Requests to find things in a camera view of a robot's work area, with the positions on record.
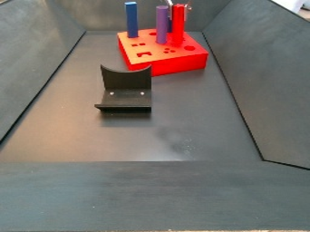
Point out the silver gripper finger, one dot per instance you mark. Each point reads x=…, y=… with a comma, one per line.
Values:
x=170, y=4

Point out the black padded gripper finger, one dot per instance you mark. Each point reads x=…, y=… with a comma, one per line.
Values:
x=187, y=8

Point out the red star prism peg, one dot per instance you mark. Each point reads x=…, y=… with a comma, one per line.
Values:
x=178, y=23

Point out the black curved fixture stand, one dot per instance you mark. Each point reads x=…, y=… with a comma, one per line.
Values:
x=127, y=90

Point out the purple cylinder peg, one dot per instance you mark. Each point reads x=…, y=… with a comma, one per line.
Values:
x=162, y=22

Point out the tall blue rectangular peg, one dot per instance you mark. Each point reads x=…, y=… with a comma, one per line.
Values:
x=131, y=19

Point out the red shape sorter base block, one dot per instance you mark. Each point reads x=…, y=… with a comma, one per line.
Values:
x=167, y=58

